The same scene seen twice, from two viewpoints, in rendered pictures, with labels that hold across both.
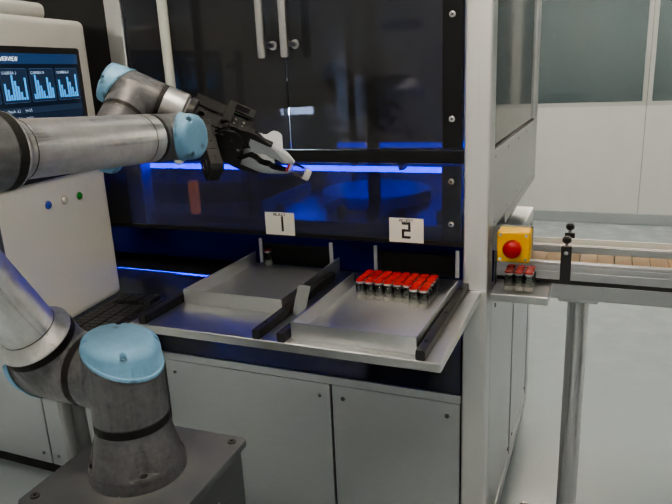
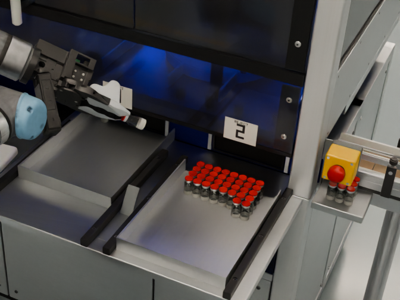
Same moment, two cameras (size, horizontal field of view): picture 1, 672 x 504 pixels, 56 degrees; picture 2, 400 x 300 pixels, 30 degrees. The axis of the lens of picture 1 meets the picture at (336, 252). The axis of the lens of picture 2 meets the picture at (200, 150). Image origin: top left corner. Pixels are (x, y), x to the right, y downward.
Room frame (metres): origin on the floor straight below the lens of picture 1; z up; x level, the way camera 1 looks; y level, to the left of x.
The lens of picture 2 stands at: (-0.03, -0.04, 2.00)
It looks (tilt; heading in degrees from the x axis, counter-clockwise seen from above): 34 degrees down; 359
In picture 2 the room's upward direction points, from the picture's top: 4 degrees clockwise
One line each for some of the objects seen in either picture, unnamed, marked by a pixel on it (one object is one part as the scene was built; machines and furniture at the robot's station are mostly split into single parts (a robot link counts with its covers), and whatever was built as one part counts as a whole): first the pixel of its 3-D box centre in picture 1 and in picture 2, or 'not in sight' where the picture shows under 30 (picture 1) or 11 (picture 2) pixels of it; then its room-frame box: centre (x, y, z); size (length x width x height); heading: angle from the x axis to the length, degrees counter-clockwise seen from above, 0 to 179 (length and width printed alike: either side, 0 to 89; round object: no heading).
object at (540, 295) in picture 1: (522, 289); (343, 197); (1.44, -0.44, 0.87); 0.14 x 0.13 x 0.02; 157
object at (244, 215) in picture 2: (423, 298); (245, 211); (1.32, -0.19, 0.90); 0.02 x 0.02 x 0.05
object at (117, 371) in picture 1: (122, 373); not in sight; (0.91, 0.34, 0.96); 0.13 x 0.12 x 0.14; 65
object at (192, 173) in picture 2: (395, 288); (221, 190); (1.40, -0.13, 0.90); 0.18 x 0.02 x 0.05; 66
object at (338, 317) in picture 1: (380, 307); (202, 218); (1.29, -0.09, 0.90); 0.34 x 0.26 x 0.04; 156
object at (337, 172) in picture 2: (512, 248); (336, 172); (1.37, -0.39, 0.99); 0.04 x 0.04 x 0.04; 67
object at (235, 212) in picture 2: (413, 297); (236, 208); (1.33, -0.17, 0.90); 0.02 x 0.02 x 0.05
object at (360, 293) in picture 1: (392, 291); (218, 195); (1.37, -0.13, 0.90); 0.18 x 0.02 x 0.05; 66
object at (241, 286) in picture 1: (266, 278); (100, 152); (1.53, 0.18, 0.90); 0.34 x 0.26 x 0.04; 157
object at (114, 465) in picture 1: (135, 440); not in sight; (0.90, 0.33, 0.84); 0.15 x 0.15 x 0.10
